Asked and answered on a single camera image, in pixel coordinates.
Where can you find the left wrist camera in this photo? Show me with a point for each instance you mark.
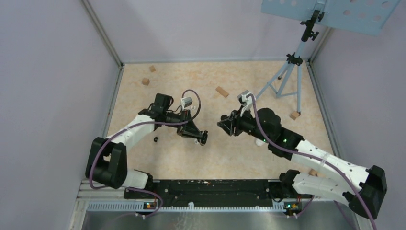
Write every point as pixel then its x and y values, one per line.
pixel 185 102

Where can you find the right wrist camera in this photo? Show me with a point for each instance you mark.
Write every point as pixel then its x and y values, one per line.
pixel 246 100

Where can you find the light blue tripod stand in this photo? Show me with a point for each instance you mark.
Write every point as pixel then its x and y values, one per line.
pixel 278 82

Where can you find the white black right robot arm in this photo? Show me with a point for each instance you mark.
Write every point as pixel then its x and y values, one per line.
pixel 359 188

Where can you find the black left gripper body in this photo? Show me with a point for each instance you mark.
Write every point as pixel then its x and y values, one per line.
pixel 186 117

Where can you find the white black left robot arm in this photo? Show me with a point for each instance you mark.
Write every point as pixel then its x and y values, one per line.
pixel 107 162

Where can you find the white oval charging case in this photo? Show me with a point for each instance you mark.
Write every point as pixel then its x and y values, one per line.
pixel 260 142

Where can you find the wooden block under tripod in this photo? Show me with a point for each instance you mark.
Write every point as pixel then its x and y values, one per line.
pixel 294 115

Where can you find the white slotted cable duct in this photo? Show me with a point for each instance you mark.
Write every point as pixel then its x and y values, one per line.
pixel 138 206

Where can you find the wooden cube left side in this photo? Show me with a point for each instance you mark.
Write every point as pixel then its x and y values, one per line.
pixel 146 81

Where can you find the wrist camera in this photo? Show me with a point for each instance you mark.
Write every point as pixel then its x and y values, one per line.
pixel 246 100
pixel 185 102

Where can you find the light blue perforated panel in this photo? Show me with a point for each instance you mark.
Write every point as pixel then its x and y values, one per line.
pixel 360 16

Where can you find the small wooden cylinder block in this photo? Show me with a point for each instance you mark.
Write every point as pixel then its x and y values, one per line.
pixel 313 172

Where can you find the wooden cube near corner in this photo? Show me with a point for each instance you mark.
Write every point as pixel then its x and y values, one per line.
pixel 152 68

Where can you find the long wooden block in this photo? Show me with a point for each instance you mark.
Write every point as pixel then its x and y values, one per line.
pixel 222 92

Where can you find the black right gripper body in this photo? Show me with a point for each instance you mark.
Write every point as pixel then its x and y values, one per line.
pixel 244 123

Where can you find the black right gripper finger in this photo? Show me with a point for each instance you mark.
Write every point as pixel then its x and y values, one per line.
pixel 227 124
pixel 234 115

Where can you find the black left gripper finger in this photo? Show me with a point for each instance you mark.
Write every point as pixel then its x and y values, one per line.
pixel 203 137
pixel 189 134

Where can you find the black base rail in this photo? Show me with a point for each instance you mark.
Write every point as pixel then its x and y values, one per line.
pixel 217 193

